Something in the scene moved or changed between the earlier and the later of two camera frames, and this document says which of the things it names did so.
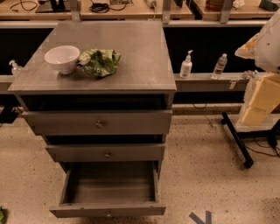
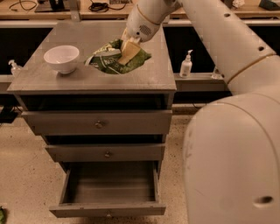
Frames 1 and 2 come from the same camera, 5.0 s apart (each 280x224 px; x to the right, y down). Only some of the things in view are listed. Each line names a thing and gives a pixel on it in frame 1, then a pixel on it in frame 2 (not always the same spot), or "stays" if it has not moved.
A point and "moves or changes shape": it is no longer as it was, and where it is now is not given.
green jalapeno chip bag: (99, 62) moves or changes shape
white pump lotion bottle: (186, 66) stays
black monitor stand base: (52, 6) stays
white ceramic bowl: (64, 59) stays
